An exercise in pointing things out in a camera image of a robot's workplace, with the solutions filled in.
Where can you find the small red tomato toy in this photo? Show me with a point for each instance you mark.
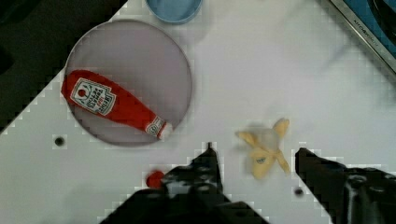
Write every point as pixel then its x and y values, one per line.
pixel 154 179

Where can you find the peeled plush banana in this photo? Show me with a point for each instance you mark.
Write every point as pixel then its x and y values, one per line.
pixel 265 149

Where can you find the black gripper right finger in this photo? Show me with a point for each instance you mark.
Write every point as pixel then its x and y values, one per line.
pixel 349 195

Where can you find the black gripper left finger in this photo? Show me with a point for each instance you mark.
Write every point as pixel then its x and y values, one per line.
pixel 189 194

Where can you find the red plush ketchup bottle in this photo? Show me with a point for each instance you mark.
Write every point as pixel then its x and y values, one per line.
pixel 106 99

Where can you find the blue cup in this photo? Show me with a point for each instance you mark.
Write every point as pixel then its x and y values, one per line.
pixel 174 11

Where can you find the grey round plate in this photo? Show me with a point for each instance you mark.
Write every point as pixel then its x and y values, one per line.
pixel 145 61

